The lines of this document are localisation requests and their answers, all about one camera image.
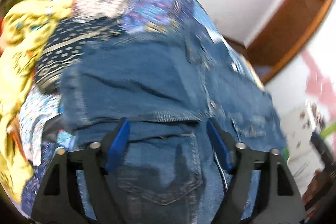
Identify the blue denim jacket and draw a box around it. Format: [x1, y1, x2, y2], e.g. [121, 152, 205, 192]
[60, 19, 286, 223]

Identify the white suitcase with stickers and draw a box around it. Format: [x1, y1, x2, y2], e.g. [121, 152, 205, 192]
[281, 101, 335, 194]

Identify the blue patchwork quilt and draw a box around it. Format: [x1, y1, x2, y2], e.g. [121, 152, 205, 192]
[19, 0, 262, 214]

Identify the wooden door frame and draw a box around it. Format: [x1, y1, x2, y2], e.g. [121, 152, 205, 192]
[227, 0, 333, 84]

